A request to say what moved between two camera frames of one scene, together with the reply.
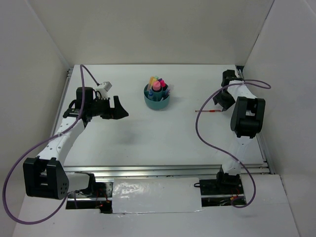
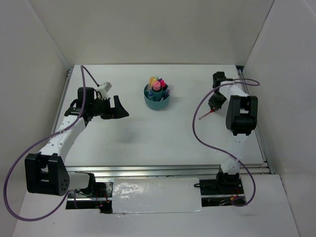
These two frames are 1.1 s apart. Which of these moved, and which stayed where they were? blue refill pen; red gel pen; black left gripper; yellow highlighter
Moved: red gel pen
Stayed: blue refill pen; yellow highlighter; black left gripper
